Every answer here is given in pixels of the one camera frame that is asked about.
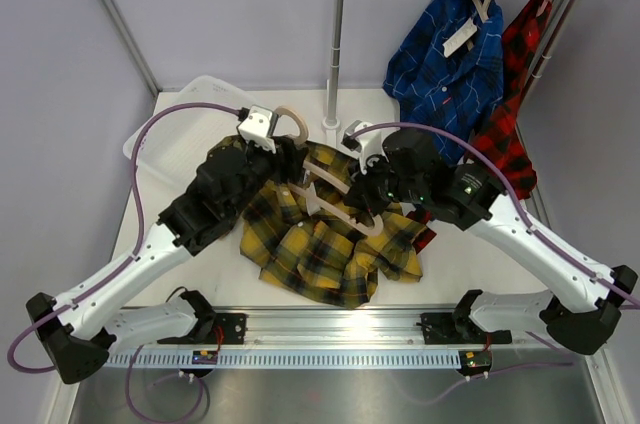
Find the red plaid shirt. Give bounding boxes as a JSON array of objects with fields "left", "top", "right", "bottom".
[{"left": 407, "top": 0, "right": 554, "bottom": 255}]

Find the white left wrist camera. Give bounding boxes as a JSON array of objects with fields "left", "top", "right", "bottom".
[{"left": 237, "top": 106, "right": 279, "bottom": 154}]

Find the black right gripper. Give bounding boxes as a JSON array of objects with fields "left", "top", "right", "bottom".
[{"left": 345, "top": 149, "right": 427, "bottom": 217}]

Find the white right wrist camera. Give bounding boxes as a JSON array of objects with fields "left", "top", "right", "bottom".
[{"left": 341, "top": 120, "right": 386, "bottom": 178}]

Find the yellow plaid shirt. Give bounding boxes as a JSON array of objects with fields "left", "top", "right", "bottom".
[{"left": 207, "top": 133, "right": 434, "bottom": 310}]

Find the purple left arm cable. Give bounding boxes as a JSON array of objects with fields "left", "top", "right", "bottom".
[{"left": 5, "top": 101, "right": 246, "bottom": 420}]

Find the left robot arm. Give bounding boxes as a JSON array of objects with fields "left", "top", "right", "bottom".
[{"left": 26, "top": 136, "right": 308, "bottom": 384}]

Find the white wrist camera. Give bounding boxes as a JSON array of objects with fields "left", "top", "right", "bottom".
[
  {"left": 237, "top": 106, "right": 279, "bottom": 154},
  {"left": 341, "top": 120, "right": 386, "bottom": 178}
]

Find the blue plaid shirt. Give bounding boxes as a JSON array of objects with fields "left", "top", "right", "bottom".
[{"left": 382, "top": 0, "right": 504, "bottom": 141}]

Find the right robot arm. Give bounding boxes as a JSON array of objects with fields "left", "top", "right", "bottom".
[{"left": 342, "top": 121, "right": 639, "bottom": 355}]

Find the white slotted cable duct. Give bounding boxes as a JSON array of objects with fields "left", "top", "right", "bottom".
[{"left": 106, "top": 348, "right": 462, "bottom": 370}]

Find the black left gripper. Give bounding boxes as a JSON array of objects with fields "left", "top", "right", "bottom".
[{"left": 226, "top": 136, "right": 307, "bottom": 218}]

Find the aluminium mounting rail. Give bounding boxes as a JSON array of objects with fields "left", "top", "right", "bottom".
[{"left": 64, "top": 307, "right": 609, "bottom": 348}]

